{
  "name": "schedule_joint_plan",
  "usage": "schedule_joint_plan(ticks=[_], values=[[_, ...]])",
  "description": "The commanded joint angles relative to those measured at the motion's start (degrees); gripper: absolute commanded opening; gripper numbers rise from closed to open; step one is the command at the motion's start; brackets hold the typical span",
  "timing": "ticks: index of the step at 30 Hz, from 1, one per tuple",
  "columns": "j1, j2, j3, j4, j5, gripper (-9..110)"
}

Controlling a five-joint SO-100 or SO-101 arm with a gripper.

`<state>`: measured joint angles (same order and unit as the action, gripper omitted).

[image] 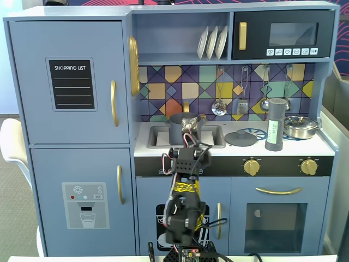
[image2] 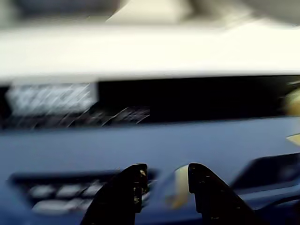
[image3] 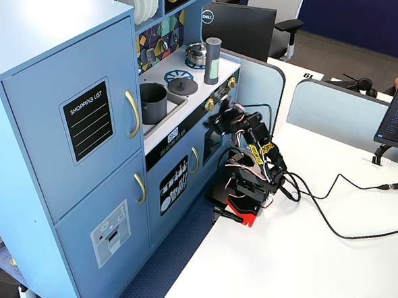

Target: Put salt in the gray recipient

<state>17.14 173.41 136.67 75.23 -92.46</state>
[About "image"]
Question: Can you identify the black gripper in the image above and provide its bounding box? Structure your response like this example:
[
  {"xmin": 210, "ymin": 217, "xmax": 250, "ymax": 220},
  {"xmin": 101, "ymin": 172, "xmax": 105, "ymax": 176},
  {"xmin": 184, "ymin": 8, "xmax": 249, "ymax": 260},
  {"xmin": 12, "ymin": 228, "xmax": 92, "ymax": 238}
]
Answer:
[{"xmin": 179, "ymin": 116, "xmax": 204, "ymax": 150}]

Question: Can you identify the gray salt shaker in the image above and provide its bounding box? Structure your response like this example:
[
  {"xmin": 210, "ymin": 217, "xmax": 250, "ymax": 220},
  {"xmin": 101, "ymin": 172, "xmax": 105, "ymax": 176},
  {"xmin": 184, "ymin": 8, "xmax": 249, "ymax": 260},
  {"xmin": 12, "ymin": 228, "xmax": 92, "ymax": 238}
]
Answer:
[{"xmin": 264, "ymin": 98, "xmax": 288, "ymax": 152}]

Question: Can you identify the gray plastic pot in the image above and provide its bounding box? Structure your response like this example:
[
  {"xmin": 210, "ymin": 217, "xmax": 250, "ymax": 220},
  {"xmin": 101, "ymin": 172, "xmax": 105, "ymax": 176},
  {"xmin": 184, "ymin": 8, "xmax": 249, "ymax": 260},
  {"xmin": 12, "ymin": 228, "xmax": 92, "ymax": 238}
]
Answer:
[{"xmin": 164, "ymin": 112, "xmax": 207, "ymax": 146}]

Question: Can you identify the gold toy faucet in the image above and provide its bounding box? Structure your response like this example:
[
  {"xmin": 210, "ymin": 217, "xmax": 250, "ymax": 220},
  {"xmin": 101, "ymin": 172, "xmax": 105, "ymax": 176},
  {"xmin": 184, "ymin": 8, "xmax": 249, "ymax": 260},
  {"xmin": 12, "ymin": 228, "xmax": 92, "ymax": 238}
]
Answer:
[{"xmin": 182, "ymin": 101, "xmax": 208, "ymax": 121}]

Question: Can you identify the silver slotted skimmer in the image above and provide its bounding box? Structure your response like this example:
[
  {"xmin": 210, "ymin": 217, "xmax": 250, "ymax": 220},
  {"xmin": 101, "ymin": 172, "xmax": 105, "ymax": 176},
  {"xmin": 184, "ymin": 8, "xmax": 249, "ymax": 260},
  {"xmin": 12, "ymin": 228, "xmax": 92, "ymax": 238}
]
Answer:
[{"xmin": 210, "ymin": 65, "xmax": 228, "ymax": 117}]

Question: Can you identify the gray pot lid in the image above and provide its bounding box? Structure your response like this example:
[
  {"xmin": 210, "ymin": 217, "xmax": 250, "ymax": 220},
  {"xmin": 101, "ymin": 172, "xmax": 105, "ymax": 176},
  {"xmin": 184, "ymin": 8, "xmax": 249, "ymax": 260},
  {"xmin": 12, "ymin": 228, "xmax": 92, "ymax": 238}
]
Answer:
[{"xmin": 224, "ymin": 129, "xmax": 258, "ymax": 147}]

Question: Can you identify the silver slotted spatula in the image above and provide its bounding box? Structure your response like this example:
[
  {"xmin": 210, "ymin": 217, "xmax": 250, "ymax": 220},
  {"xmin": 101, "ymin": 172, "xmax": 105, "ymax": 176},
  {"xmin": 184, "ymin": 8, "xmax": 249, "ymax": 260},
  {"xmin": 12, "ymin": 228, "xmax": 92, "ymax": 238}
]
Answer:
[{"xmin": 236, "ymin": 65, "xmax": 250, "ymax": 116}]

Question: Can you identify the gold stove knob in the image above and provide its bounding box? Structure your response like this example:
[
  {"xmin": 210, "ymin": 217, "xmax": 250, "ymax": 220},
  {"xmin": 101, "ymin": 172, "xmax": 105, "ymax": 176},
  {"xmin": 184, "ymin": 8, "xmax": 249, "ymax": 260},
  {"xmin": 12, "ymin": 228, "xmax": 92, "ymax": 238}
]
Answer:
[
  {"xmin": 243, "ymin": 159, "xmax": 261, "ymax": 176},
  {"xmin": 300, "ymin": 159, "xmax": 318, "ymax": 176}
]

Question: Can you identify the silver ladle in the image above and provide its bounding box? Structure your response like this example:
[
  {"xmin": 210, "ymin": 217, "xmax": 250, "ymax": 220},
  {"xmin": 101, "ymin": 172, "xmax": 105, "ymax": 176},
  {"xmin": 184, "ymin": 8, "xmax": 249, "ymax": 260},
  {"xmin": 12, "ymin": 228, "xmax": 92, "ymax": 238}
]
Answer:
[{"xmin": 259, "ymin": 64, "xmax": 272, "ymax": 112}]

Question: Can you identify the white toy plate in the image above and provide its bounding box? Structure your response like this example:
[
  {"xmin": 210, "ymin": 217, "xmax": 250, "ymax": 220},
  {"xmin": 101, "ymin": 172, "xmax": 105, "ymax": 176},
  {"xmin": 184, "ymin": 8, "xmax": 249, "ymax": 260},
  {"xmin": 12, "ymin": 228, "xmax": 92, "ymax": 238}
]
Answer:
[
  {"xmin": 206, "ymin": 26, "xmax": 219, "ymax": 61},
  {"xmin": 215, "ymin": 25, "xmax": 229, "ymax": 59},
  {"xmin": 197, "ymin": 26, "xmax": 210, "ymax": 61}
]

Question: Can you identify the silver serving spoon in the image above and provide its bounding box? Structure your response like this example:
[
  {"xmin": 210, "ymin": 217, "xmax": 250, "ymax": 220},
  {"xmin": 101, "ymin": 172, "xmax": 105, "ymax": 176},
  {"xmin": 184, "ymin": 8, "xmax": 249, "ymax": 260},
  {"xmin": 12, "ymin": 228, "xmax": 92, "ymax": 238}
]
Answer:
[{"xmin": 282, "ymin": 64, "xmax": 294, "ymax": 111}]

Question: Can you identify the silver metal pot with lid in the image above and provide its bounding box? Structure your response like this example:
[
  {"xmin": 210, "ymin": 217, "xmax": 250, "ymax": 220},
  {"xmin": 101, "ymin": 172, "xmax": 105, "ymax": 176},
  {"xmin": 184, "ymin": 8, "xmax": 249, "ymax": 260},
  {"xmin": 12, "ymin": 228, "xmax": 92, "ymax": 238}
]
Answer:
[{"xmin": 283, "ymin": 115, "xmax": 320, "ymax": 140}]

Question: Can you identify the blue toy kitchen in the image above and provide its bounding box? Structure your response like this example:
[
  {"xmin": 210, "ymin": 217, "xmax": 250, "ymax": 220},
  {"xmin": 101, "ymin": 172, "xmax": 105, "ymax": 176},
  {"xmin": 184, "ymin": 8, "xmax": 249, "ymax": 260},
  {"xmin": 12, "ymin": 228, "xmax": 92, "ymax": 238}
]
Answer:
[{"xmin": 2, "ymin": 1, "xmax": 341, "ymax": 257}]

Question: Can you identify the robot controller board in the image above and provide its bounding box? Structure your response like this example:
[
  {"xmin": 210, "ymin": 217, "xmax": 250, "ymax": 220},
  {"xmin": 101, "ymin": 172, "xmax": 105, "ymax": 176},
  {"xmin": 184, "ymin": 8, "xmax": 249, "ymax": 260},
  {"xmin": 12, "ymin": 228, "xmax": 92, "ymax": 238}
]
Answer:
[{"xmin": 180, "ymin": 247, "xmax": 202, "ymax": 258}]

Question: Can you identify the white curved chair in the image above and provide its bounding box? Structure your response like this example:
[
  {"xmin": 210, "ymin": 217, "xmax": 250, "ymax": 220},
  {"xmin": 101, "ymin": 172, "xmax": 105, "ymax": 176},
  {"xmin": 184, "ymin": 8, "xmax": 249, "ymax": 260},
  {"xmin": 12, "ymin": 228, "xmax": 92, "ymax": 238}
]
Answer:
[{"xmin": 0, "ymin": 118, "xmax": 45, "ymax": 258}]

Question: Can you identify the gold fridge door handle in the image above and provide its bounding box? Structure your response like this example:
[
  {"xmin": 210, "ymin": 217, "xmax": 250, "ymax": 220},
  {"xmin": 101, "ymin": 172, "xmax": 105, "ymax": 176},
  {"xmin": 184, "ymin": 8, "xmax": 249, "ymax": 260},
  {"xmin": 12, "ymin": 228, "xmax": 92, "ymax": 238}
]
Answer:
[
  {"xmin": 110, "ymin": 79, "xmax": 119, "ymax": 127},
  {"xmin": 117, "ymin": 164, "xmax": 126, "ymax": 206}
]

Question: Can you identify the gold cabinet door handle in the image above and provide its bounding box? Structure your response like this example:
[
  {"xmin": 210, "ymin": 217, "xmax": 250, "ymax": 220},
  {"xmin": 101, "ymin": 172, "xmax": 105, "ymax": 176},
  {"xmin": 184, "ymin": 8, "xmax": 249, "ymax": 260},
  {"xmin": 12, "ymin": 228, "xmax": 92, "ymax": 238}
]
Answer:
[{"xmin": 216, "ymin": 202, "xmax": 222, "ymax": 240}]

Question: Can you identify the gold microwave door handle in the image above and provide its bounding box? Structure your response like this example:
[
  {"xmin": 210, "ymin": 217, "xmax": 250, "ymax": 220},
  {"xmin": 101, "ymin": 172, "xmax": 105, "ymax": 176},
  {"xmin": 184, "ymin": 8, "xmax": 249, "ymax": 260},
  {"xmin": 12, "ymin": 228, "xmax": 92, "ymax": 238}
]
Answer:
[{"xmin": 238, "ymin": 21, "xmax": 248, "ymax": 51}]

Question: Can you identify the gold oven door handle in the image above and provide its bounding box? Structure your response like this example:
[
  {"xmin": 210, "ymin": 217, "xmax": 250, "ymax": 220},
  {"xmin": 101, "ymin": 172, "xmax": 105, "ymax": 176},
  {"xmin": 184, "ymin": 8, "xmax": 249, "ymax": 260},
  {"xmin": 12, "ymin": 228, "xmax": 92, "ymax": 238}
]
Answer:
[{"xmin": 255, "ymin": 186, "xmax": 303, "ymax": 196}]

